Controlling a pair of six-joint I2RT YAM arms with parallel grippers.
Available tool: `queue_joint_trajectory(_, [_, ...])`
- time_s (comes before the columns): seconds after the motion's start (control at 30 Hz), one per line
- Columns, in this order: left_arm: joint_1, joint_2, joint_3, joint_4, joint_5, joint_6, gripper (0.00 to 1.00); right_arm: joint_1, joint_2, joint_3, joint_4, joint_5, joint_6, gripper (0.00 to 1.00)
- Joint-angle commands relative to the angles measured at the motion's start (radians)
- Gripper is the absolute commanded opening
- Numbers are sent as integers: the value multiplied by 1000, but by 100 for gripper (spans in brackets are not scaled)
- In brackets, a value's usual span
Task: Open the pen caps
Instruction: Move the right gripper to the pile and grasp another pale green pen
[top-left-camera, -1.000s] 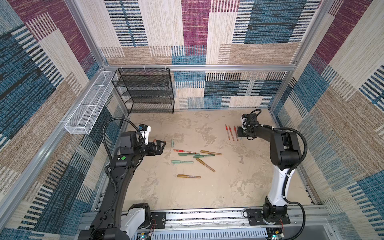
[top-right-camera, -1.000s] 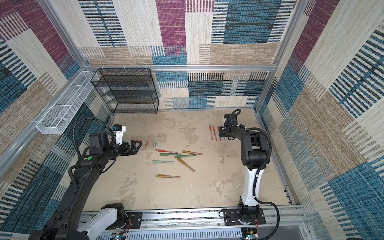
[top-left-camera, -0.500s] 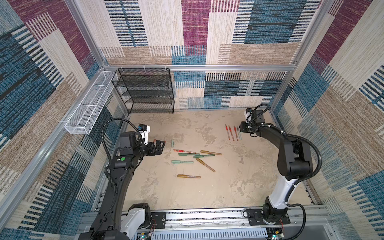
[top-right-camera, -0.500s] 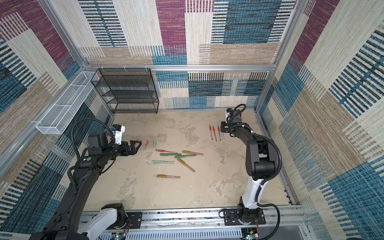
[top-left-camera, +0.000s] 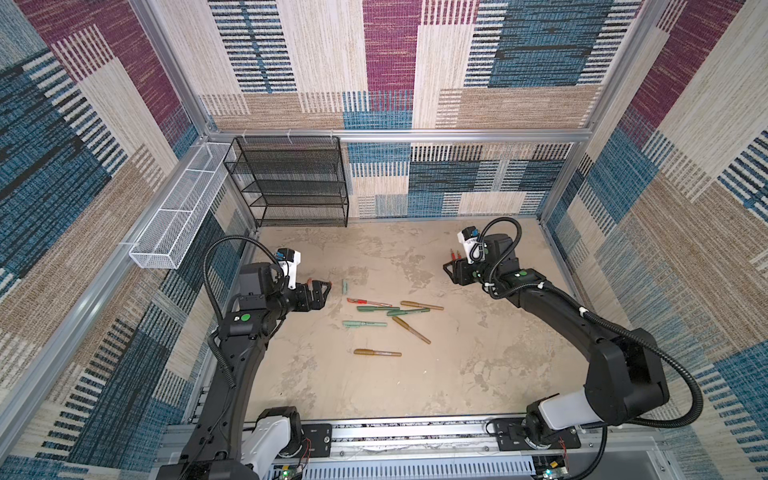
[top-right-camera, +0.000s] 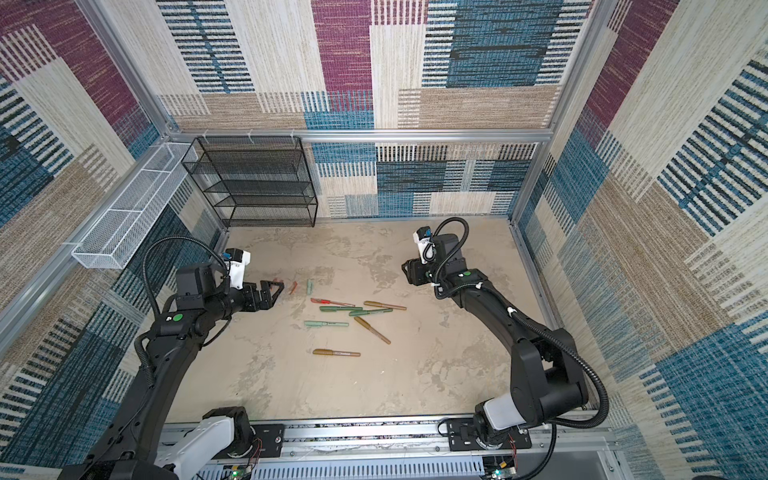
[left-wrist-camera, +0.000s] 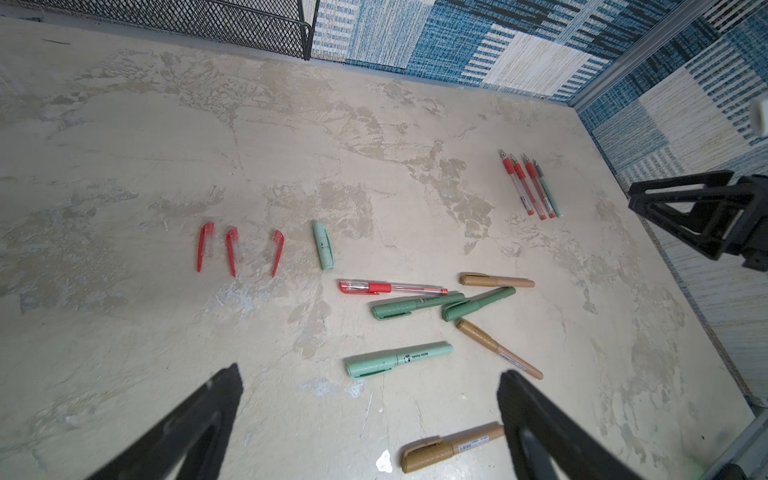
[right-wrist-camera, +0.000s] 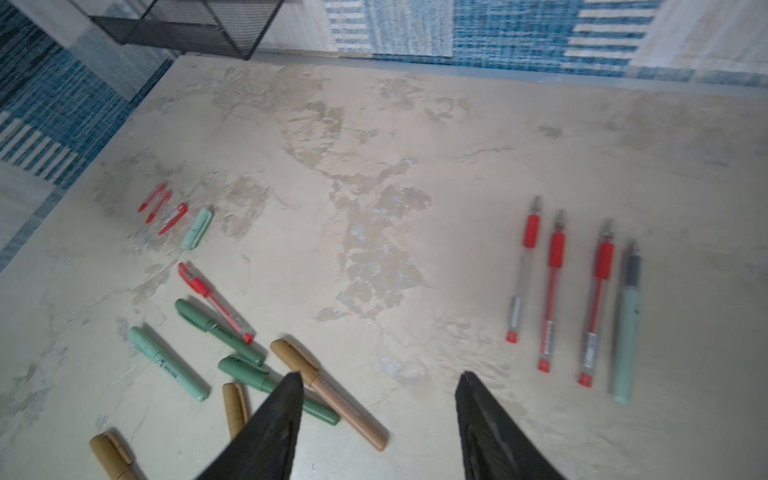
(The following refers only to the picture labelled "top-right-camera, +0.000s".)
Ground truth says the brown pen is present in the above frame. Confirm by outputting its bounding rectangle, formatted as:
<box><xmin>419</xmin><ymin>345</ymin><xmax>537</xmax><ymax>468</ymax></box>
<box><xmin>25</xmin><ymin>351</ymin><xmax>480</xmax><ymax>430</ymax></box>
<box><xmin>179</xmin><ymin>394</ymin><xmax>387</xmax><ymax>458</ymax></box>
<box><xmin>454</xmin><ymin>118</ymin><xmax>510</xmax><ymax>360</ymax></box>
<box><xmin>363</xmin><ymin>300</ymin><xmax>407</xmax><ymax>311</ymax></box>

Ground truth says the light green marker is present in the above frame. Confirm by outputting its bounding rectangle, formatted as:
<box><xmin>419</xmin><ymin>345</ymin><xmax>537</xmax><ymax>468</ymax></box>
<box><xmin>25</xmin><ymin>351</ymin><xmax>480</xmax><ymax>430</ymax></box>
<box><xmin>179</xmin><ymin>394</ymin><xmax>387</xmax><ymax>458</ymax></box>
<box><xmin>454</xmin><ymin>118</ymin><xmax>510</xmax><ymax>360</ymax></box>
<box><xmin>304</xmin><ymin>321</ymin><xmax>349</xmax><ymax>328</ymax></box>

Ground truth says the gold marker bottom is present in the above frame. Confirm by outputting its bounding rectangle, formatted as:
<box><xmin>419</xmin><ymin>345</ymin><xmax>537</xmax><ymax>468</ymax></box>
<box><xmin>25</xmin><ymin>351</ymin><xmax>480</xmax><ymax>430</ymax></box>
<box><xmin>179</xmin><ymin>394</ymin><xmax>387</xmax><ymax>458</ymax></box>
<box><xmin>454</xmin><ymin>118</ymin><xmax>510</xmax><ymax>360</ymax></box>
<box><xmin>312</xmin><ymin>349</ymin><xmax>361</xmax><ymax>358</ymax></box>

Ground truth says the brown pen diagonal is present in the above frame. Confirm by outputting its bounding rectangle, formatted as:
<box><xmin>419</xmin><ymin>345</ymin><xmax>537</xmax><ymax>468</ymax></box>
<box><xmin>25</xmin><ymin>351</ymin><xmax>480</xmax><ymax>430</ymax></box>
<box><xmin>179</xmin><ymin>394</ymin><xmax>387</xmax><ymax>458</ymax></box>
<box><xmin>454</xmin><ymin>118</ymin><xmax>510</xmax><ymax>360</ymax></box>
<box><xmin>353</xmin><ymin>316</ymin><xmax>391</xmax><ymax>345</ymax></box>

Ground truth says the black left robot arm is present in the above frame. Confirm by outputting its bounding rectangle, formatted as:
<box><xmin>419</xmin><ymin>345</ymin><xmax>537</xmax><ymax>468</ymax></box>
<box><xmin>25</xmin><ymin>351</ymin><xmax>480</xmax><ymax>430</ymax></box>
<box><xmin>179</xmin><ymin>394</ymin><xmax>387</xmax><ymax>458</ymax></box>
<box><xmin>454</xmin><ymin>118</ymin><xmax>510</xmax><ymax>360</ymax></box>
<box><xmin>59</xmin><ymin>260</ymin><xmax>284</xmax><ymax>479</ymax></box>

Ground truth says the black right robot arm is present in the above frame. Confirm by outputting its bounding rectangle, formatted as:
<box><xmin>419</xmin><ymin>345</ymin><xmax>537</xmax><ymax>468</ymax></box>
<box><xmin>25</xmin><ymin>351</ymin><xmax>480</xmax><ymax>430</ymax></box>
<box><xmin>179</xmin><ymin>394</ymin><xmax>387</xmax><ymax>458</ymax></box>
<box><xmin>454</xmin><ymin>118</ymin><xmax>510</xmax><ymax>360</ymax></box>
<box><xmin>402</xmin><ymin>227</ymin><xmax>588</xmax><ymax>448</ymax></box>

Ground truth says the dark green pen left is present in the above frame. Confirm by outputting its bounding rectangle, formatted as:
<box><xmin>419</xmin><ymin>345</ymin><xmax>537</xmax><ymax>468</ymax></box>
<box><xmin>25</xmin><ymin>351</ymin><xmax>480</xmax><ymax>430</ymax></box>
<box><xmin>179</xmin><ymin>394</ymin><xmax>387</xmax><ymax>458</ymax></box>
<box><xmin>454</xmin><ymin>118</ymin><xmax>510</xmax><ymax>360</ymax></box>
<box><xmin>319</xmin><ymin>305</ymin><xmax>364</xmax><ymax>312</ymax></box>

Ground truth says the dark green pen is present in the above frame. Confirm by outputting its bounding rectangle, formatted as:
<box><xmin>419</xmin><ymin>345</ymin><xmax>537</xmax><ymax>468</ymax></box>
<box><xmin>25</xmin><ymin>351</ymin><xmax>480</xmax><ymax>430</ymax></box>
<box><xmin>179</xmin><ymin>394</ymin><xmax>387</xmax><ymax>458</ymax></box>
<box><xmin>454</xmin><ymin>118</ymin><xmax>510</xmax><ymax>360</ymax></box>
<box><xmin>319</xmin><ymin>305</ymin><xmax>364</xmax><ymax>312</ymax></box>
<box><xmin>348</xmin><ymin>308</ymin><xmax>394</xmax><ymax>317</ymax></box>

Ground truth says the dark green pen right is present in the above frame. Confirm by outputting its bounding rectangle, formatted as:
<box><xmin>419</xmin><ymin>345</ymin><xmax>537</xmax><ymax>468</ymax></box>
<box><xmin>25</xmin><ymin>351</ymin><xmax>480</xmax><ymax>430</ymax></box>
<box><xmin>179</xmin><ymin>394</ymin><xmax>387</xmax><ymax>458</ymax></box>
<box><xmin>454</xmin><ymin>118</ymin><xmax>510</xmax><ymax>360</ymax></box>
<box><xmin>348</xmin><ymin>308</ymin><xmax>394</xmax><ymax>317</ymax></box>

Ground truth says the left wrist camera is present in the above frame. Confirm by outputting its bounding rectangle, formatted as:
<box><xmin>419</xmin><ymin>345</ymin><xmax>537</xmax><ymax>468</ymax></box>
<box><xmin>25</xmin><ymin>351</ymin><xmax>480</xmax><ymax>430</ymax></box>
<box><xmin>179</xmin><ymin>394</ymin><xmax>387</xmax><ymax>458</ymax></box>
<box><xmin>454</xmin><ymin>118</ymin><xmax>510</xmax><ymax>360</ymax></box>
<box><xmin>223</xmin><ymin>248</ymin><xmax>251</xmax><ymax>290</ymax></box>

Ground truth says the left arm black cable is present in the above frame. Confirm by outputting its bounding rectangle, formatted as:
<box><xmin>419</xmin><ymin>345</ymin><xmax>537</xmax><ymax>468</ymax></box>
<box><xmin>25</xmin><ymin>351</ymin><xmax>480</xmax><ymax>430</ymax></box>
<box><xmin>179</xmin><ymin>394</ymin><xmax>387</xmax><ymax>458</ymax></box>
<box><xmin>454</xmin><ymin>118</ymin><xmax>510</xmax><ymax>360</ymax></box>
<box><xmin>142</xmin><ymin>236</ymin><xmax>230</xmax><ymax>319</ymax></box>

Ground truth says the black wire mesh shelf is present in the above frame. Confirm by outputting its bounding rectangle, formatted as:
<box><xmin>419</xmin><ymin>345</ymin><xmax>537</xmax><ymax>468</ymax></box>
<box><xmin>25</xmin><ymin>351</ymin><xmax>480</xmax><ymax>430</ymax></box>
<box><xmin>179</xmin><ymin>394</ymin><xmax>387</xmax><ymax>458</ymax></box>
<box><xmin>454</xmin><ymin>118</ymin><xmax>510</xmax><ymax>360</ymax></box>
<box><xmin>181</xmin><ymin>136</ymin><xmax>318</xmax><ymax>228</ymax></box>

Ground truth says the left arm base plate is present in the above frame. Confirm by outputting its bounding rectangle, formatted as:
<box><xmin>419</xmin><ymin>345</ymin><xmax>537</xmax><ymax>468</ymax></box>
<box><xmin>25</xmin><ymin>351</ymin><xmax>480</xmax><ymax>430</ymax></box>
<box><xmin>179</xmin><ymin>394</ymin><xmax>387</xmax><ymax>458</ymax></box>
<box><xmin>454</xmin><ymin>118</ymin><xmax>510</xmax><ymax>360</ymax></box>
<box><xmin>213</xmin><ymin>423</ymin><xmax>286</xmax><ymax>460</ymax></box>

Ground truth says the white wire mesh basket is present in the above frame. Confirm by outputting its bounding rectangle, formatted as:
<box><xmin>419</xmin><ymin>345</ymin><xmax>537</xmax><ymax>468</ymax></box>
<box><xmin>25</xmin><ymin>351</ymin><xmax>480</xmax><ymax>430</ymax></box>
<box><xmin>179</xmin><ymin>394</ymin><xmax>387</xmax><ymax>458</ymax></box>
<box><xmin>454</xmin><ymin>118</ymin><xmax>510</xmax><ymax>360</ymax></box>
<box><xmin>72</xmin><ymin>142</ymin><xmax>189</xmax><ymax>270</ymax></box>

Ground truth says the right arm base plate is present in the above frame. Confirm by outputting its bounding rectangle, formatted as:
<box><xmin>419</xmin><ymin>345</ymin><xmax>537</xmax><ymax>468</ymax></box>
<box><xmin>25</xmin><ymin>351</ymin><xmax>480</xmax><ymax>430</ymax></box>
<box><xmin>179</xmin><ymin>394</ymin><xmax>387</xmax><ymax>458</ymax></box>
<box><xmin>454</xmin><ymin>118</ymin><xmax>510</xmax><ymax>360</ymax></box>
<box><xmin>437</xmin><ymin>417</ymin><xmax>532</xmax><ymax>452</ymax></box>

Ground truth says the aluminium front rail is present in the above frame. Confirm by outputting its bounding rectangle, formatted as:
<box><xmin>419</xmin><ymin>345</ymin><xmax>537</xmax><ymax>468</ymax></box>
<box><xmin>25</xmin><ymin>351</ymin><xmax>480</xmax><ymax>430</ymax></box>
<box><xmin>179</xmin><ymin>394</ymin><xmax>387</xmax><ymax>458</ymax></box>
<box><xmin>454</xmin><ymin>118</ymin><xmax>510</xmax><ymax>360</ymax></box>
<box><xmin>193</xmin><ymin>414</ymin><xmax>632</xmax><ymax>479</ymax></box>

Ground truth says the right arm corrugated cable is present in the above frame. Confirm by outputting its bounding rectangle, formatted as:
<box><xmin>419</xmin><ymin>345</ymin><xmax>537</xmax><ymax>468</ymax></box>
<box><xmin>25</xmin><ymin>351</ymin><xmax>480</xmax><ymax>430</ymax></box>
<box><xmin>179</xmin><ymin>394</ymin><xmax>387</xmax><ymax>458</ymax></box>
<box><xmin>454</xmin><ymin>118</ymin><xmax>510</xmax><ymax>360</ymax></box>
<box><xmin>422</xmin><ymin>217</ymin><xmax>610</xmax><ymax>480</ymax></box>

